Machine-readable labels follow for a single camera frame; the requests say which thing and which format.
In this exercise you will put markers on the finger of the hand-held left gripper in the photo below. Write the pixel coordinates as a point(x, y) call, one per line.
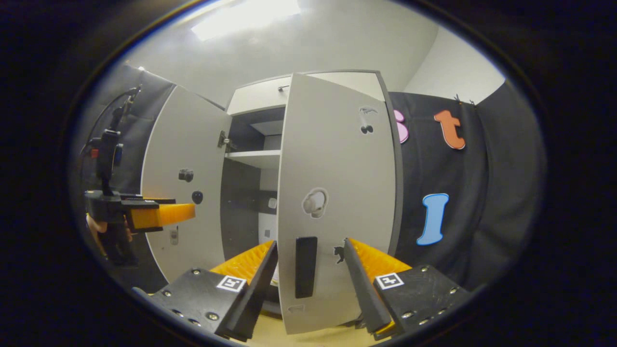
point(149, 199)
point(164, 216)

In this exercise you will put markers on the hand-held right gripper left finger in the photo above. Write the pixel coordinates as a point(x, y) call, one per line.
point(258, 294)

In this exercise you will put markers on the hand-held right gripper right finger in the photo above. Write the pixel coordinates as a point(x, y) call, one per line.
point(366, 294)

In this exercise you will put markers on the camera sticker white cabinet door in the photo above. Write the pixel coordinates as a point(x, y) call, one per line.
point(188, 135)

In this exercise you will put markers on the white shoe cabinet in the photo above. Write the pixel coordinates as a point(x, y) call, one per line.
point(243, 207)

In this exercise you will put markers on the headphone sticker white cabinet door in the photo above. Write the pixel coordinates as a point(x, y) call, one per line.
point(337, 159)

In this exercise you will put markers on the metal door hinge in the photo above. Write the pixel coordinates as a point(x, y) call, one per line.
point(225, 141)

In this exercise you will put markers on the wide white cabinet shelf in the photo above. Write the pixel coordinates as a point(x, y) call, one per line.
point(255, 158)

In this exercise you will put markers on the short white cabinet shelf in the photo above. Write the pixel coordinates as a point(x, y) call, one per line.
point(270, 127)

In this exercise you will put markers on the black backdrop cloth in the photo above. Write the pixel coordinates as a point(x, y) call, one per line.
point(144, 96)
point(501, 183)

